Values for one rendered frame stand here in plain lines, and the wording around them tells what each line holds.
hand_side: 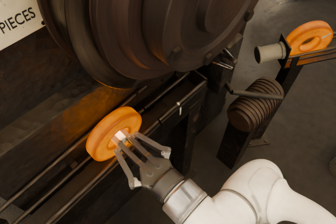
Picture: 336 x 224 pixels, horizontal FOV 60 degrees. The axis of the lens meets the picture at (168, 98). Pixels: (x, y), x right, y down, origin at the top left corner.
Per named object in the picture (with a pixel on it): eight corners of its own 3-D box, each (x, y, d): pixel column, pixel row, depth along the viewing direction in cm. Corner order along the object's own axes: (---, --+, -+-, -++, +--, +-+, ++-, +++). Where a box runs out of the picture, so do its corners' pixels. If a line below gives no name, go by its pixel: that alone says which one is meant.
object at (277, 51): (252, 54, 105) (255, 43, 100) (277, 49, 105) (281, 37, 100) (258, 67, 101) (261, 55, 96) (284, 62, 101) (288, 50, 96)
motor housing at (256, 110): (209, 159, 149) (227, 101, 105) (236, 132, 158) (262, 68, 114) (229, 176, 144) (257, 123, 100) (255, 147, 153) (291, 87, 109)
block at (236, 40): (195, 79, 108) (201, 30, 88) (209, 68, 111) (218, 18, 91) (217, 96, 103) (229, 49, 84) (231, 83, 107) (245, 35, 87)
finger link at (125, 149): (154, 177, 67) (150, 181, 67) (122, 145, 71) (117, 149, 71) (154, 171, 64) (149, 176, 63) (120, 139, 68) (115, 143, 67)
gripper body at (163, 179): (160, 209, 65) (132, 180, 68) (186, 183, 69) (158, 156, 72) (160, 202, 59) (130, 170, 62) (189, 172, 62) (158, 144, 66)
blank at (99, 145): (76, 139, 64) (85, 149, 62) (129, 94, 69) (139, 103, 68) (94, 160, 77) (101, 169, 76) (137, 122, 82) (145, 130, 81)
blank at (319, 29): (290, 59, 109) (294, 66, 107) (276, 38, 98) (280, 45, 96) (333, 36, 102) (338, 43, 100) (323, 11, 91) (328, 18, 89)
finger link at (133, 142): (157, 169, 64) (162, 164, 65) (125, 135, 68) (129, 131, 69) (157, 174, 68) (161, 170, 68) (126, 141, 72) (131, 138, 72)
